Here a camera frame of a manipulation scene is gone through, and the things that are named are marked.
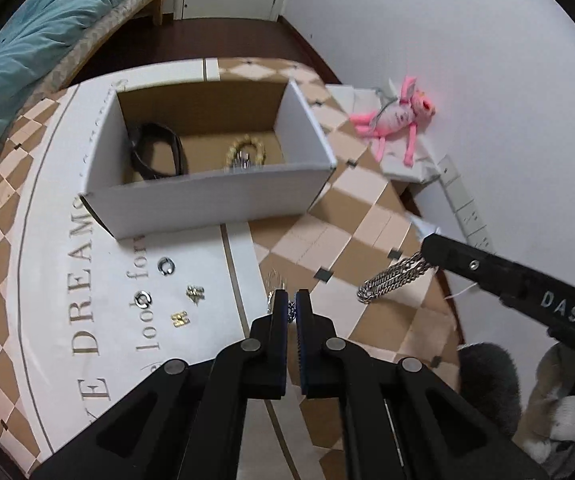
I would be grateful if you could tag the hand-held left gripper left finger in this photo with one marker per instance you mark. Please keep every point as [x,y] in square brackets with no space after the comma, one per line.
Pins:
[282,325]

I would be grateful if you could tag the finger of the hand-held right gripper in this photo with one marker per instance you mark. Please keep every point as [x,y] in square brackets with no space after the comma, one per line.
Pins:
[472,264]

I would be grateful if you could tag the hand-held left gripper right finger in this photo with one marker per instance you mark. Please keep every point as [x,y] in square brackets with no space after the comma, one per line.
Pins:
[303,325]

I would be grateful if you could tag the white cardboard box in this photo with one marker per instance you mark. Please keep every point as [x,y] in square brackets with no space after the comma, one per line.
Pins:
[207,200]

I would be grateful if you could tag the white power strip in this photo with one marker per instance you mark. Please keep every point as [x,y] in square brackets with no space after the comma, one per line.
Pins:
[467,210]

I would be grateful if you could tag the gold earring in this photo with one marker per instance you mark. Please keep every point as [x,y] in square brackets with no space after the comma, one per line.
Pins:
[179,318]
[195,293]

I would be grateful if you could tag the checkered printed mat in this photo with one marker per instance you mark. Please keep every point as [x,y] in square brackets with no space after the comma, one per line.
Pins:
[347,220]

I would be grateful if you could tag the pink plush toy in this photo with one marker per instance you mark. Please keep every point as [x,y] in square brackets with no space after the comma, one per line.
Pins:
[398,114]

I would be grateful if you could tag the white beige plush item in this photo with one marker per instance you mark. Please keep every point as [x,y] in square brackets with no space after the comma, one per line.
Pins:
[557,410]

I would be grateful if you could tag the teal blanket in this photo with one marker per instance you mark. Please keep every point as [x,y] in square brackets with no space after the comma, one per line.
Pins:
[37,45]

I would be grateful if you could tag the wooden bed frame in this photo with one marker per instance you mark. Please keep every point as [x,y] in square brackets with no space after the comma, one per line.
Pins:
[157,10]

